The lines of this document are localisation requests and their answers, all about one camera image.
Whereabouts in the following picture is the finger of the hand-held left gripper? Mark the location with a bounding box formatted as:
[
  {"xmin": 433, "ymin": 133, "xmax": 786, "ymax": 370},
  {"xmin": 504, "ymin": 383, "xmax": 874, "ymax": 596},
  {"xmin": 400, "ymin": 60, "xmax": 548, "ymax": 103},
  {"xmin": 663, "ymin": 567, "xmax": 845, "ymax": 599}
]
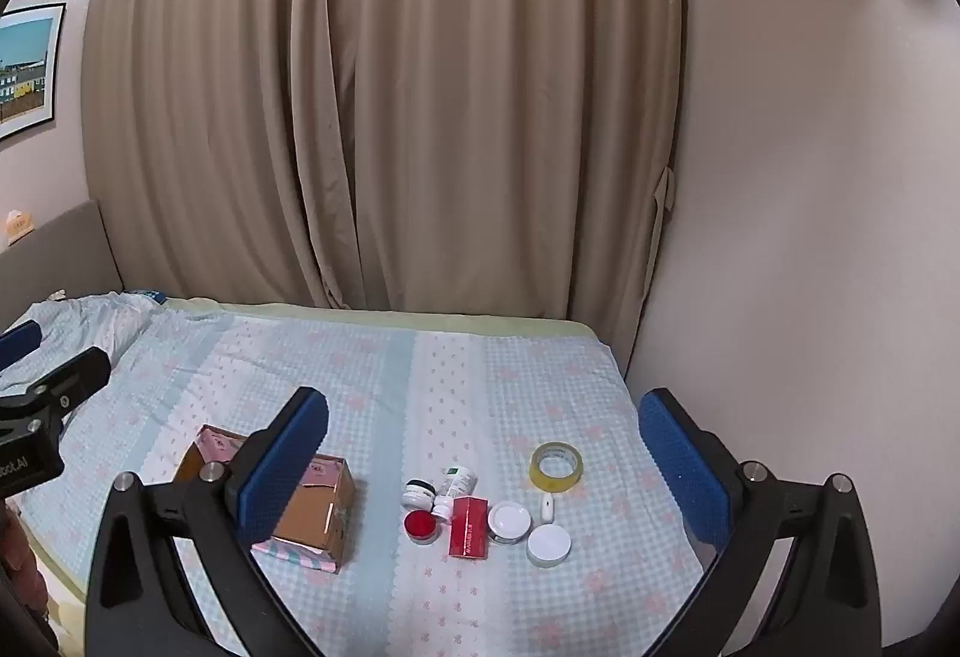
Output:
[
  {"xmin": 0, "ymin": 319, "xmax": 43, "ymax": 370},
  {"xmin": 0, "ymin": 346, "xmax": 113, "ymax": 422}
]

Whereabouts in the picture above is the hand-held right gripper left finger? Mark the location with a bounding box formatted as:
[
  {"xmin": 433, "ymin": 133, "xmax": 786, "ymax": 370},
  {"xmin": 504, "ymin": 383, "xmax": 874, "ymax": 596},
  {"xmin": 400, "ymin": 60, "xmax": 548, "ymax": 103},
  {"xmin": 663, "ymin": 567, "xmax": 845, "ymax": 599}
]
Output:
[{"xmin": 84, "ymin": 387, "xmax": 331, "ymax": 657}]

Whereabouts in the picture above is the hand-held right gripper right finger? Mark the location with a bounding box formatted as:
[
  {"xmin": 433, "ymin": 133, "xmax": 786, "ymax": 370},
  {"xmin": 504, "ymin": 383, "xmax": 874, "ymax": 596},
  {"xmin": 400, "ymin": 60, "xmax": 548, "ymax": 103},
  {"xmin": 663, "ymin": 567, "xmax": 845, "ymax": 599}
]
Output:
[{"xmin": 637, "ymin": 388, "xmax": 884, "ymax": 657}]

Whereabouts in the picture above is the brown cardboard box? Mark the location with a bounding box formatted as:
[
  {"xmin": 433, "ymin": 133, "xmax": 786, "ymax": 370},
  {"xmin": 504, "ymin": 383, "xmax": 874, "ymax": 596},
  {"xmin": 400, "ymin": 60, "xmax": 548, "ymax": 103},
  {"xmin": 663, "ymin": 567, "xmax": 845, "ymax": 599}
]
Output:
[{"xmin": 174, "ymin": 424, "xmax": 358, "ymax": 574}]

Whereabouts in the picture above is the red jar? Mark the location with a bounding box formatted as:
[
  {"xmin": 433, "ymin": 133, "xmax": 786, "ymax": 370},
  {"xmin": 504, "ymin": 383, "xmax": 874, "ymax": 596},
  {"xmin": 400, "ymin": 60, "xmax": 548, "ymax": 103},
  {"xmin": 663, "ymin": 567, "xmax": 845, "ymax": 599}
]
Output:
[{"xmin": 403, "ymin": 509, "xmax": 442, "ymax": 544}]

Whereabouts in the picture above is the white round jar lid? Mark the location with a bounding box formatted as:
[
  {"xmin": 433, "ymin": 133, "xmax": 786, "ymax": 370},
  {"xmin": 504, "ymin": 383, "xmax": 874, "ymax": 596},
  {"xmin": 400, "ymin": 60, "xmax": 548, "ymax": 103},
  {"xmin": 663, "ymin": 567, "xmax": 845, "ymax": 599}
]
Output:
[{"xmin": 526, "ymin": 523, "xmax": 572, "ymax": 568}]

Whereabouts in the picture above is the red box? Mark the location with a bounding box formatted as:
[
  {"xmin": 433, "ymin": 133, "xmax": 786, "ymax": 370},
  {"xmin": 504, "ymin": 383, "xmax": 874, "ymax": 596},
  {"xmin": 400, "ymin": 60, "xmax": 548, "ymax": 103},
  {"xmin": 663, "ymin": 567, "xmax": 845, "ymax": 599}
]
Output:
[{"xmin": 448, "ymin": 496, "xmax": 492, "ymax": 560}]

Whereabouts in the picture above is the person's left hand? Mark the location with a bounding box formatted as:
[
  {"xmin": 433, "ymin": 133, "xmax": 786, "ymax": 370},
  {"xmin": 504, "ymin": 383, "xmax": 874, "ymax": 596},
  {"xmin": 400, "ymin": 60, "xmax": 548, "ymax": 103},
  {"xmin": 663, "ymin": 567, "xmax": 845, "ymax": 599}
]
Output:
[{"xmin": 0, "ymin": 503, "xmax": 47, "ymax": 622}]

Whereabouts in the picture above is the crumpled white quilt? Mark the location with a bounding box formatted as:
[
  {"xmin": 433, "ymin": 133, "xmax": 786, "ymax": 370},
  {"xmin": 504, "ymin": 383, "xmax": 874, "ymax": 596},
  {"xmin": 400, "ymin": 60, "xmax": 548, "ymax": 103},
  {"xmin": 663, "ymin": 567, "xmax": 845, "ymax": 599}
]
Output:
[{"xmin": 22, "ymin": 293, "xmax": 162, "ymax": 365}]

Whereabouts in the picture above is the beige headboard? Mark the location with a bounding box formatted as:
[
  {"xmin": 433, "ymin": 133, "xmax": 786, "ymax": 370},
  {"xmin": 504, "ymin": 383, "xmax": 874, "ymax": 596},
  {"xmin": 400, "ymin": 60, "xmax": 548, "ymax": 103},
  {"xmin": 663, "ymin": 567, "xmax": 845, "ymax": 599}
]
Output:
[{"xmin": 0, "ymin": 199, "xmax": 125, "ymax": 335}]

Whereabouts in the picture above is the yellow tape roll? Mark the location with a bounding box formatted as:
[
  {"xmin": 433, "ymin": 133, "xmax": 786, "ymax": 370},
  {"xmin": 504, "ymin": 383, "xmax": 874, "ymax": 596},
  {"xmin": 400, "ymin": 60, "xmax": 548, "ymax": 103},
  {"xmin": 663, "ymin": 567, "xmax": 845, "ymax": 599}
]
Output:
[{"xmin": 531, "ymin": 441, "xmax": 584, "ymax": 493}]

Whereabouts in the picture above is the pale yellow mattress pad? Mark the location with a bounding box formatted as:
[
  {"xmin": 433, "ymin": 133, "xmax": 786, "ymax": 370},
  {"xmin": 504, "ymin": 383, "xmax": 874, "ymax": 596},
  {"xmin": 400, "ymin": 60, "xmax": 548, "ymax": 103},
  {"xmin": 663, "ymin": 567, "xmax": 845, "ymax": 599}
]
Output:
[{"xmin": 161, "ymin": 298, "xmax": 601, "ymax": 339}]

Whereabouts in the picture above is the white jar with silver rim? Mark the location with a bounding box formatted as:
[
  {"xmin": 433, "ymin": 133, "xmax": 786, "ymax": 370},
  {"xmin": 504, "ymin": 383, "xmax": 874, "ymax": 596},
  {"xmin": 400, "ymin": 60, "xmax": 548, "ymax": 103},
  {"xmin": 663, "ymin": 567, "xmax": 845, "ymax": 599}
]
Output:
[{"xmin": 487, "ymin": 501, "xmax": 533, "ymax": 544}]

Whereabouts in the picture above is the framed wall poster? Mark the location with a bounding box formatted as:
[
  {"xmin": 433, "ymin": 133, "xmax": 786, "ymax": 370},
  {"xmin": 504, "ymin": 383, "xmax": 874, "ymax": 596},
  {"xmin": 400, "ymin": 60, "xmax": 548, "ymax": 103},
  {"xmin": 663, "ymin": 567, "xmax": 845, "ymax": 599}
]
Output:
[{"xmin": 0, "ymin": 3, "xmax": 67, "ymax": 140}]

